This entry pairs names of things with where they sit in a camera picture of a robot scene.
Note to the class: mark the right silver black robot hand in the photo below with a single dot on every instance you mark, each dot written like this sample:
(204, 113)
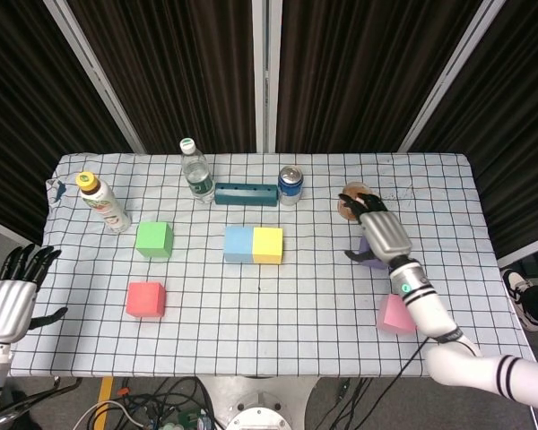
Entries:
(385, 237)

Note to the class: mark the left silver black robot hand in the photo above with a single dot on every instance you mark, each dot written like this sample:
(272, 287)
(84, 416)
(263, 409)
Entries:
(9, 309)

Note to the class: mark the purple foam cube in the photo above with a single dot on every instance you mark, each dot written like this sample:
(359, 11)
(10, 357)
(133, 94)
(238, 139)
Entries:
(365, 246)

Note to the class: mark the pink foam cube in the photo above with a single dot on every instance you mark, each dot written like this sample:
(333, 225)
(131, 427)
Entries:
(392, 313)

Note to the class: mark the yellow foam cube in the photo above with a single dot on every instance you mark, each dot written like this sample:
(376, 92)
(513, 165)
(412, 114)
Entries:
(268, 246)

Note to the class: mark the red foam cube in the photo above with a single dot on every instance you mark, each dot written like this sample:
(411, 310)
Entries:
(144, 301)

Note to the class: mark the light blue foam cube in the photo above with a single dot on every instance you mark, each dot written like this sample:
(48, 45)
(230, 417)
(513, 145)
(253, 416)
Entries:
(237, 244)

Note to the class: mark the green foam cube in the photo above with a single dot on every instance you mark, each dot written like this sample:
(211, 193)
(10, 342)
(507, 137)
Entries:
(152, 242)

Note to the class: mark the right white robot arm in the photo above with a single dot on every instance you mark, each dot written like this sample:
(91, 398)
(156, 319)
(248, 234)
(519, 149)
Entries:
(430, 313)

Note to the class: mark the clear jar of rubber bands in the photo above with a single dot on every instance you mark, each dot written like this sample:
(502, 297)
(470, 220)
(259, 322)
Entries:
(346, 211)

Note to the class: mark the blue soda can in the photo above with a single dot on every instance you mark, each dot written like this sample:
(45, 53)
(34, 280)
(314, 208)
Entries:
(290, 188)

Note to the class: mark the small blue clip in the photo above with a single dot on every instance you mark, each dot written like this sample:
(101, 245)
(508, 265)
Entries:
(60, 190)

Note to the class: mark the yellow floor tape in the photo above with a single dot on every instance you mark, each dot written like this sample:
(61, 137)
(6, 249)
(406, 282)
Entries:
(104, 398)

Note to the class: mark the white black sneaker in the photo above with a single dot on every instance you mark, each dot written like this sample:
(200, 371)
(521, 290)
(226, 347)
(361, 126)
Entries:
(515, 286)

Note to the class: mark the white drink bottle yellow cap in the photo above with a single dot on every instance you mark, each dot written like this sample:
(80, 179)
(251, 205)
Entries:
(103, 201)

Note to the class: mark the teal rectangular box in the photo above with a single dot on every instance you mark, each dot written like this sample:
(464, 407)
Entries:
(245, 195)

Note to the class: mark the white black checkered tablecloth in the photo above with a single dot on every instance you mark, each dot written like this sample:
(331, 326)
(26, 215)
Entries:
(260, 322)

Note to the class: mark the dark pleated partition panel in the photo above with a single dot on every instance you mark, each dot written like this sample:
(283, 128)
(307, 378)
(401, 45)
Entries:
(18, 112)
(363, 67)
(520, 134)
(170, 67)

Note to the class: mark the clear water bottle green label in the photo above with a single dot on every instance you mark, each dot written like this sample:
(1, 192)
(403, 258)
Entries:
(198, 179)

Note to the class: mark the white partition base rail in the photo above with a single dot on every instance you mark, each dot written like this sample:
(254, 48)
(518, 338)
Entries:
(526, 251)
(9, 229)

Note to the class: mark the white partition frame post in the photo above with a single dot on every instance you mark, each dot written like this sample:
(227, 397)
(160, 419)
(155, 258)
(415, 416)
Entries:
(453, 71)
(265, 67)
(94, 71)

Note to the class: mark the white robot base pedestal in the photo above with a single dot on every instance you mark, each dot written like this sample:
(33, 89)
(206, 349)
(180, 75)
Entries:
(260, 403)

